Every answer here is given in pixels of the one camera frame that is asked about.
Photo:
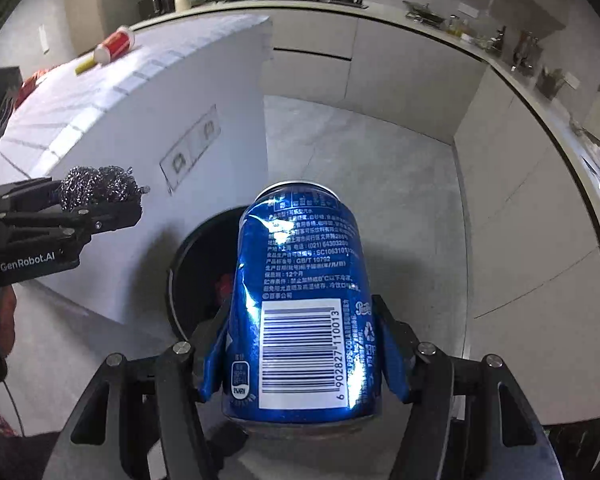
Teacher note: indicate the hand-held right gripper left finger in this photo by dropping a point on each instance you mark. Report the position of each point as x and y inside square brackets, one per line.
[212, 360]

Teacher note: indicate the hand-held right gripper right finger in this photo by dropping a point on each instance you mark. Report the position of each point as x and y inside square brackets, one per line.
[394, 355]

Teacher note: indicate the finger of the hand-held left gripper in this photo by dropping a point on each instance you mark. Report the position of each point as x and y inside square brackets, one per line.
[110, 215]
[30, 190]

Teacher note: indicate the steel wool scourer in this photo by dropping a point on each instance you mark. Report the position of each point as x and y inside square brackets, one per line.
[100, 185]

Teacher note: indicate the red plastic bag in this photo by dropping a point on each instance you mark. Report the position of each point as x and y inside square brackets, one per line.
[225, 285]

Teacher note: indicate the black round bin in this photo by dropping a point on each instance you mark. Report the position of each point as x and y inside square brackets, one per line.
[200, 260]

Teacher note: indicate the blue drink can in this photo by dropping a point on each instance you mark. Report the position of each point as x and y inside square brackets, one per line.
[300, 260]

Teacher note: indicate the person's left hand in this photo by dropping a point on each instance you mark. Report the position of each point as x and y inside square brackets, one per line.
[7, 320]

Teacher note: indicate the white socket outlet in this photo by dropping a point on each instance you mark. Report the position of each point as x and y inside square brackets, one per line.
[208, 130]
[178, 161]

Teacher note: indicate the red printed box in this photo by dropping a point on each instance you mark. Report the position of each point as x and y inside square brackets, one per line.
[32, 85]

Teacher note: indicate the yellow sponge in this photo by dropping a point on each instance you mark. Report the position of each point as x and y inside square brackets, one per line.
[86, 66]

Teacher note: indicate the paper note on cabinet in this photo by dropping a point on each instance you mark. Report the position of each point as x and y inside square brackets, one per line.
[42, 39]

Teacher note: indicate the red paper cup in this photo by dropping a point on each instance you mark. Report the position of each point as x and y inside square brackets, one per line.
[117, 42]

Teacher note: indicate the person's dark patterned clothing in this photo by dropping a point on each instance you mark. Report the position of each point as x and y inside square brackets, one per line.
[5, 450]

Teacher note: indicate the black microwave oven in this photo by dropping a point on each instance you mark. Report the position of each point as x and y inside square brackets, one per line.
[163, 1]

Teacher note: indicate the dark utensil holder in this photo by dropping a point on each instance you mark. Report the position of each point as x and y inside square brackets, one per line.
[550, 84]

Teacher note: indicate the gas stove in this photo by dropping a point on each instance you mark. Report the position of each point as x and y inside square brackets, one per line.
[349, 1]

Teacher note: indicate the metal kitchen utensils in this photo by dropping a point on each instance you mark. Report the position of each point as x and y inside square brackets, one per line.
[525, 50]

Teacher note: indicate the yellow bottle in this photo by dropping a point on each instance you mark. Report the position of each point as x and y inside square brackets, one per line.
[455, 26]

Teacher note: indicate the metal dish rack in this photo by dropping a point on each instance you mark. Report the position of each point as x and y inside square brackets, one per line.
[424, 12]

